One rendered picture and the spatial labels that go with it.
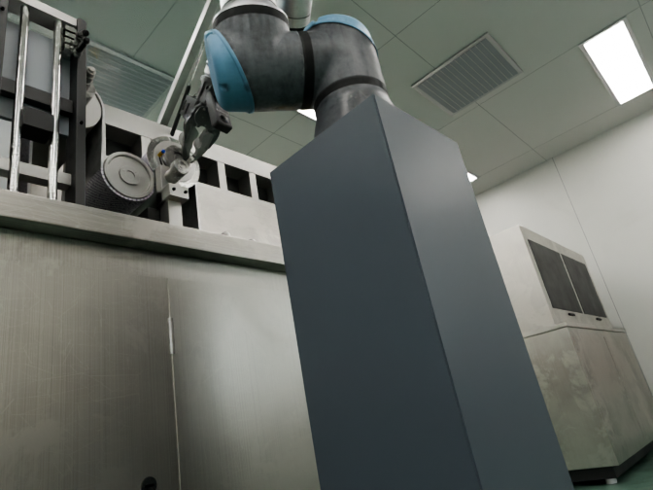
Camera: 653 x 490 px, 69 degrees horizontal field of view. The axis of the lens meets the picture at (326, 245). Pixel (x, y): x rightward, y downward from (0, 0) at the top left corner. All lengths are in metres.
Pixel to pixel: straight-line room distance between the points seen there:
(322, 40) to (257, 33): 0.10
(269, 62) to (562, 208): 4.89
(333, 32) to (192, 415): 0.61
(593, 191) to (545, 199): 0.45
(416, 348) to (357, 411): 0.10
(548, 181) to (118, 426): 5.19
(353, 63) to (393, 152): 0.22
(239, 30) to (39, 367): 0.51
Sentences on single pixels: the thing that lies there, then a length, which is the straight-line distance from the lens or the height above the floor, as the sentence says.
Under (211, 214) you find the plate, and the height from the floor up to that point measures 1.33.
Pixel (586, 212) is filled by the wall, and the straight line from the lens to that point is 5.38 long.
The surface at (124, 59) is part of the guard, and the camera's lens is 1.77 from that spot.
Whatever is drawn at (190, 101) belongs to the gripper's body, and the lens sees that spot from 1.28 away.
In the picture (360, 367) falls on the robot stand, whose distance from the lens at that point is 0.54.
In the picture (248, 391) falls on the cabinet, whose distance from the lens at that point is 0.84.
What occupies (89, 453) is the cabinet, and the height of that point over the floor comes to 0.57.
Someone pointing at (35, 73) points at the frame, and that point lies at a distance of 1.13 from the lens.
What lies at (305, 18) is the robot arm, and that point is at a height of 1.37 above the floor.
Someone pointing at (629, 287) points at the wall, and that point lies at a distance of 5.19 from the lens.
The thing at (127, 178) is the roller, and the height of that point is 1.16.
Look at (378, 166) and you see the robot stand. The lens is 0.56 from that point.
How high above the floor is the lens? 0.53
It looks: 22 degrees up
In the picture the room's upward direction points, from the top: 11 degrees counter-clockwise
